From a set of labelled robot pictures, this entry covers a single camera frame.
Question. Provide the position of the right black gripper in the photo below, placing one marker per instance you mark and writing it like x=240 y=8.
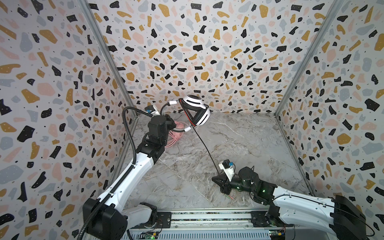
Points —
x=225 y=183

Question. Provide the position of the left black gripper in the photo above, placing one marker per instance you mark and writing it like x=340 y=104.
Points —
x=171 y=124

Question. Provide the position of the pink headphones with cable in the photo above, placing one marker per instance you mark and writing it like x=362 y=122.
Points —
x=174 y=137

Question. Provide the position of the white black headphones with cable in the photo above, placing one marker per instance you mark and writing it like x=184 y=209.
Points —
x=197 y=114

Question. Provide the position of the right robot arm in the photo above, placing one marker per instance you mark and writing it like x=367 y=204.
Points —
x=336 y=216

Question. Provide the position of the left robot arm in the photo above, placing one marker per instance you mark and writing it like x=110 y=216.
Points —
x=104 y=217

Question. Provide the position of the right circuit board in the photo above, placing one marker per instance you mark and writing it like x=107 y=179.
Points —
x=277 y=235

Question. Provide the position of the left green circuit board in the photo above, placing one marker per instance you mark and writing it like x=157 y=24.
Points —
x=149 y=236

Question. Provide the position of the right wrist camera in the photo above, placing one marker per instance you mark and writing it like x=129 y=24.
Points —
x=229 y=168

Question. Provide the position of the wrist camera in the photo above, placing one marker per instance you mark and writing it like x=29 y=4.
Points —
x=152 y=111
x=229 y=168

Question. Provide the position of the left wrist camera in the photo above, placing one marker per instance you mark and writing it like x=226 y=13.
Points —
x=152 y=111

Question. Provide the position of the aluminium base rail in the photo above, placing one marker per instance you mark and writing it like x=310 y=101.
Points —
x=244 y=218

